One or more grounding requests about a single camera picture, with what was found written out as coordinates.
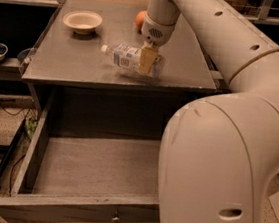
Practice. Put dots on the orange fruit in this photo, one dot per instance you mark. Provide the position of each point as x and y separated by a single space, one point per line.
139 20

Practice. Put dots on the black floor bar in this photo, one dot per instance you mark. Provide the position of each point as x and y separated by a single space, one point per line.
11 148

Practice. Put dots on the open grey top drawer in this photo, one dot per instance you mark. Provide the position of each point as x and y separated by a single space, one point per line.
84 163

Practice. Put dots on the clear plastic cup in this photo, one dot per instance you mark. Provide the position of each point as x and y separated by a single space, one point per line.
25 56

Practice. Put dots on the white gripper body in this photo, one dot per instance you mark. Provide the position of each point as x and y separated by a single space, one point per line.
155 33

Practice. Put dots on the clear plastic water bottle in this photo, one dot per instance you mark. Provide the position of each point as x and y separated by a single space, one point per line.
128 57

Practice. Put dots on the metal drawer knob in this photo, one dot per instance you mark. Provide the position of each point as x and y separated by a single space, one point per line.
116 217

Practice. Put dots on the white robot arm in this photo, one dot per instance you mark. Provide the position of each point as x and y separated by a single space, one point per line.
218 154

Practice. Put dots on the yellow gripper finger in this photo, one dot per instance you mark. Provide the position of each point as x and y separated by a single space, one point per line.
149 54

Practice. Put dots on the grey wooden cabinet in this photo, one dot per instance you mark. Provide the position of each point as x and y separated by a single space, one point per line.
74 61

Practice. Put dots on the beige paper bowl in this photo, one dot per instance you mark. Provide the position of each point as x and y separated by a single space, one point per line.
82 22

